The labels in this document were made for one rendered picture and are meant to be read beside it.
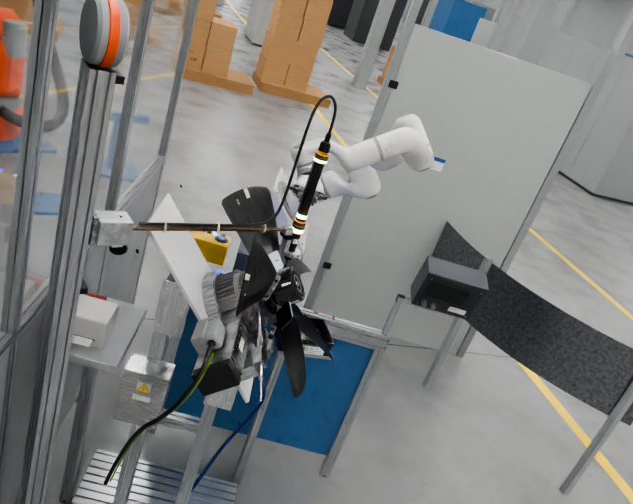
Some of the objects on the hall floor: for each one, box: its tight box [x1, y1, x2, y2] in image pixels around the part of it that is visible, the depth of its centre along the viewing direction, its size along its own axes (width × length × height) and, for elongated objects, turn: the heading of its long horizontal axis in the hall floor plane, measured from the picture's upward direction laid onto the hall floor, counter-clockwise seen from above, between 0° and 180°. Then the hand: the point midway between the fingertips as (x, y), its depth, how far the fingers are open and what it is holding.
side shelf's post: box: [59, 366, 97, 504], centre depth 227 cm, size 4×4×83 cm
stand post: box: [113, 272, 176, 504], centre depth 221 cm, size 4×9×115 cm, turn 147°
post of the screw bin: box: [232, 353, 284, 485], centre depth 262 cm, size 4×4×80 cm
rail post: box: [320, 350, 384, 478], centre depth 283 cm, size 4×4×78 cm
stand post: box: [175, 404, 218, 504], centre depth 229 cm, size 4×9×91 cm, turn 147°
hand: (307, 197), depth 199 cm, fingers closed on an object, 4 cm apart
